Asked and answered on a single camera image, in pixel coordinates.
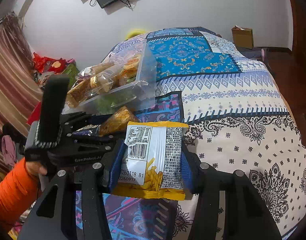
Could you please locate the brown cardboard box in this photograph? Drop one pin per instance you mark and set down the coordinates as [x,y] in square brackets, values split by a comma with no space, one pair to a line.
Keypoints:
[243,37]

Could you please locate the orange fried snack bag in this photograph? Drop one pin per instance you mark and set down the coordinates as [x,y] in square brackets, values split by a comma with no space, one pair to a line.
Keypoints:
[129,70]

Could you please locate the patchwork patterned bed quilt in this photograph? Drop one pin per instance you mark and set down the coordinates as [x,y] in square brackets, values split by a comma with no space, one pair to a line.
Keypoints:
[237,118]

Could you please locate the clear plastic storage bin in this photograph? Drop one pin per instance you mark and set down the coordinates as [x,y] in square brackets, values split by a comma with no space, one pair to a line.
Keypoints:
[104,78]

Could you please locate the brown cake snack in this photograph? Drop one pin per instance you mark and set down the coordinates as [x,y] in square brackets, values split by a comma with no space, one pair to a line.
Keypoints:
[77,94]

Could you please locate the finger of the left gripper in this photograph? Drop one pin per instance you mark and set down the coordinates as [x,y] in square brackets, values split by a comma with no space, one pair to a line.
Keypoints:
[85,144]
[74,121]

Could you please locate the golden crispy snack bag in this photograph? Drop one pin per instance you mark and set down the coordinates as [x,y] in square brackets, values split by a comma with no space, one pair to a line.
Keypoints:
[117,122]

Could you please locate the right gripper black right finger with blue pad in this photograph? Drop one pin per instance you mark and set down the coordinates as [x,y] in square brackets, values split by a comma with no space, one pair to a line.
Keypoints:
[246,215]

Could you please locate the red plush and paper pile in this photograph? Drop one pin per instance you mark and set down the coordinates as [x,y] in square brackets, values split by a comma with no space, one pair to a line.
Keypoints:
[44,66]

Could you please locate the person's left hand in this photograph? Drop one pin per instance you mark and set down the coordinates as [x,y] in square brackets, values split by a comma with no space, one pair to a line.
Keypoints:
[35,168]

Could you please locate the striped pink curtain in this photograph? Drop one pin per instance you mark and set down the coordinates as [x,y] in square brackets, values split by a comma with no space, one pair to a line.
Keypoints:
[19,94]

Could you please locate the green storage box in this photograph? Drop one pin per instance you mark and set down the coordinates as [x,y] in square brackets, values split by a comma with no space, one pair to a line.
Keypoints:
[71,71]

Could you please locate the green peas snack bag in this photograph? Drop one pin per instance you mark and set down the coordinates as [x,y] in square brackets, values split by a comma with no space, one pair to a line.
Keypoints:
[109,103]

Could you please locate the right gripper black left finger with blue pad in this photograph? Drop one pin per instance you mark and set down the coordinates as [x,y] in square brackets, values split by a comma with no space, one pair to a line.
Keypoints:
[53,215]

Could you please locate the yellow round object behind bed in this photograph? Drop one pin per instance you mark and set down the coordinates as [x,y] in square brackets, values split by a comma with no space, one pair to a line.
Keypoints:
[135,32]

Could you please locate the orange sleeve forearm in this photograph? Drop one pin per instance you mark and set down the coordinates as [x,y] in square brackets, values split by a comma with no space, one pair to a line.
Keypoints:
[18,191]

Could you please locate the yellow fries snack bag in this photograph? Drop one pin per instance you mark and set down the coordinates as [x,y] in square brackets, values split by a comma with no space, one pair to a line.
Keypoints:
[151,164]

